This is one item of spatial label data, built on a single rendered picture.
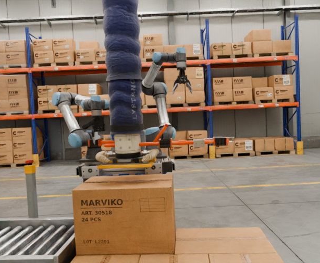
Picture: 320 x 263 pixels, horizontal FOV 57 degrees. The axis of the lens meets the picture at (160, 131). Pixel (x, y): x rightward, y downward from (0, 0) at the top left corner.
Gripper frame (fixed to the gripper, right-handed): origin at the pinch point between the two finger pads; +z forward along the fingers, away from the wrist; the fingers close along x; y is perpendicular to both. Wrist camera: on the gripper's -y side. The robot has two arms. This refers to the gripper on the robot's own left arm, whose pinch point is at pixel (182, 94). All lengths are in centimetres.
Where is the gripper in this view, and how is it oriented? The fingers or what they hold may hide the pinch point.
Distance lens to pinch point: 231.7
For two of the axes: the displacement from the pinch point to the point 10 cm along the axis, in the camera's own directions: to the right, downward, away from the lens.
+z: 0.5, 10.0, 0.5
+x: 10.0, -0.5, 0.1
